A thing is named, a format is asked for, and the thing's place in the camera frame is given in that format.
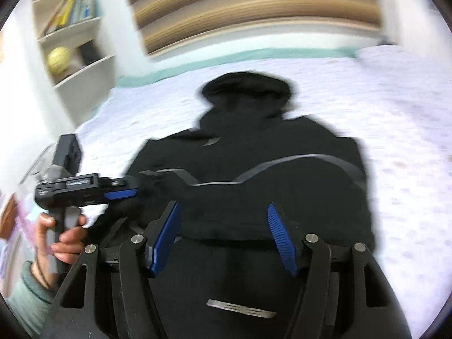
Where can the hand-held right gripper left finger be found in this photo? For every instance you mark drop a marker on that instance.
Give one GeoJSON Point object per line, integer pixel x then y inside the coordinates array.
{"type": "Point", "coordinates": [166, 240]}

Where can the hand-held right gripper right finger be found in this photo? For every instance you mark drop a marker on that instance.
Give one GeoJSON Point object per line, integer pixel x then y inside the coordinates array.
{"type": "Point", "coordinates": [282, 240]}

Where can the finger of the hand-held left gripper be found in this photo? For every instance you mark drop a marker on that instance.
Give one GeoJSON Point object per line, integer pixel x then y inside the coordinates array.
{"type": "Point", "coordinates": [122, 194]}
{"type": "Point", "coordinates": [120, 183]}

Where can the black hoodie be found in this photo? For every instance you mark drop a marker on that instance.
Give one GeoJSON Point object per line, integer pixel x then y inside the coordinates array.
{"type": "Point", "coordinates": [247, 141]}

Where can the person's left forearm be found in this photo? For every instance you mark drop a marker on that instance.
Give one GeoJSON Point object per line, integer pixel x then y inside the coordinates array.
{"type": "Point", "coordinates": [28, 300]}

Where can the person's left hand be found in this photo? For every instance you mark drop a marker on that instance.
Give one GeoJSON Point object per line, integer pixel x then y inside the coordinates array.
{"type": "Point", "coordinates": [69, 240]}

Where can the white bookshelf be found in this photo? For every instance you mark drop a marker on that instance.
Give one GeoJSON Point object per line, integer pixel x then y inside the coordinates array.
{"type": "Point", "coordinates": [102, 74]}

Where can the yellow globe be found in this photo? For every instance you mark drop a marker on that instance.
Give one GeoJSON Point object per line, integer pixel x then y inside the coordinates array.
{"type": "Point", "coordinates": [59, 60]}

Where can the black box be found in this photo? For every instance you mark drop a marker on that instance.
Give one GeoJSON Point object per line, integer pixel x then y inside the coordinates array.
{"type": "Point", "coordinates": [88, 52]}

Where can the white floral bedspread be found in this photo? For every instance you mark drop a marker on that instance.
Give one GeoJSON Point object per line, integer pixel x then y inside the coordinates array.
{"type": "Point", "coordinates": [399, 148]}

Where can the green bed sheet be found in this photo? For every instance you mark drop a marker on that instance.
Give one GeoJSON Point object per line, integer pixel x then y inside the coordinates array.
{"type": "Point", "coordinates": [212, 65]}

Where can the yellow and blue book row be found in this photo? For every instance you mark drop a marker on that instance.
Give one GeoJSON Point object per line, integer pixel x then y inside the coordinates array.
{"type": "Point", "coordinates": [76, 9]}

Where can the brown striped window blind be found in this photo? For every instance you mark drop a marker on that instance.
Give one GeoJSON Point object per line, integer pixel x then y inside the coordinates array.
{"type": "Point", "coordinates": [247, 10]}

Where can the floral pillow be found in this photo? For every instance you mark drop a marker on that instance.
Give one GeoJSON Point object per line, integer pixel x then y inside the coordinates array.
{"type": "Point", "coordinates": [406, 60]}

